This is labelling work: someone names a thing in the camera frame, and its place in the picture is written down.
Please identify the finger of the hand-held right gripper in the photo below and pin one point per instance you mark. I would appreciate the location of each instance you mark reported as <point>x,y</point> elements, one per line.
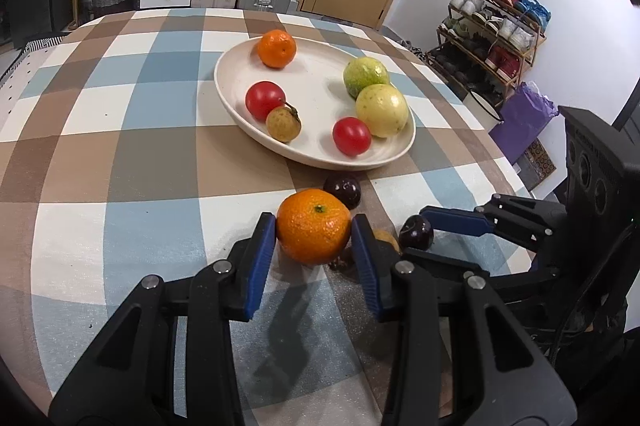
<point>450,263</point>
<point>455,220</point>

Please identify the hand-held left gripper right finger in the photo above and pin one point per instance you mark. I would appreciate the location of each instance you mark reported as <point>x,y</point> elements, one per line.
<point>367,271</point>

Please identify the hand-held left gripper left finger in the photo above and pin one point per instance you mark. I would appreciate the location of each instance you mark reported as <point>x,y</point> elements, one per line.
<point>260,266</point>

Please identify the dark purple plum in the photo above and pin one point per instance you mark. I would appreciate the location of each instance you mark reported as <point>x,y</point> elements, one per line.
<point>342,191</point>
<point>416,232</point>

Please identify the orange mandarin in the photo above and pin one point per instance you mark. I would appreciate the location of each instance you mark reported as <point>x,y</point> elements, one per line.
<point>313,226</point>
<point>276,48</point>

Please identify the yellow guava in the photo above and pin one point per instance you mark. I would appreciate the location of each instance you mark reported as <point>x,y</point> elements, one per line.
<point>382,110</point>

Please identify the red tomato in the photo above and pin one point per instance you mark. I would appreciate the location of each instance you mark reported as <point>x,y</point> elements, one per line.
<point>265,100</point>
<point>351,136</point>

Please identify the brown longan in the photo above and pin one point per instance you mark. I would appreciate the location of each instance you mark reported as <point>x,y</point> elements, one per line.
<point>387,238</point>
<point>283,124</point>

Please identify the green guava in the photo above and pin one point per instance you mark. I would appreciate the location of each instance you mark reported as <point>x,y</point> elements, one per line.
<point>365,75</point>

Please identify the cream round plate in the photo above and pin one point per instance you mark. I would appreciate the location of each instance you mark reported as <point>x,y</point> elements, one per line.
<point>315,96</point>

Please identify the patterned doormat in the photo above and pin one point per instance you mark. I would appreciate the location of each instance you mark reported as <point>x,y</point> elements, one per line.
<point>537,163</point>

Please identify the purple bag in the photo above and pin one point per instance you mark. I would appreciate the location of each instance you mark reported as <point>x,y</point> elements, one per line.
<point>525,126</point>

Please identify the white bucket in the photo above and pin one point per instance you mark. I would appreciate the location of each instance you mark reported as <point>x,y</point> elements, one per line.
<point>487,103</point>

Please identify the checked tablecloth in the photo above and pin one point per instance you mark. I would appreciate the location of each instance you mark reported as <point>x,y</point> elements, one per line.
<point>150,186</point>

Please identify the wooden shoe rack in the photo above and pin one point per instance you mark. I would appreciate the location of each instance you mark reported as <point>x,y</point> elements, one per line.
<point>530,56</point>

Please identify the grey shoes on floor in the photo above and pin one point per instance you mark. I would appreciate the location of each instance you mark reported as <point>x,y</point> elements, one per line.
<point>412,47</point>

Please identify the rows of shoes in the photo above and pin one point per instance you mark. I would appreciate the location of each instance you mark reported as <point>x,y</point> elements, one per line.
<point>492,36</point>

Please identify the white dotted rug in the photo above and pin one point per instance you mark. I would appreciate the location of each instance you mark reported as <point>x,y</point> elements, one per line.
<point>20,78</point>

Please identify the striped mat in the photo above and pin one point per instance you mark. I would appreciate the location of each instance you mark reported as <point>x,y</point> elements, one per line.
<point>45,42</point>

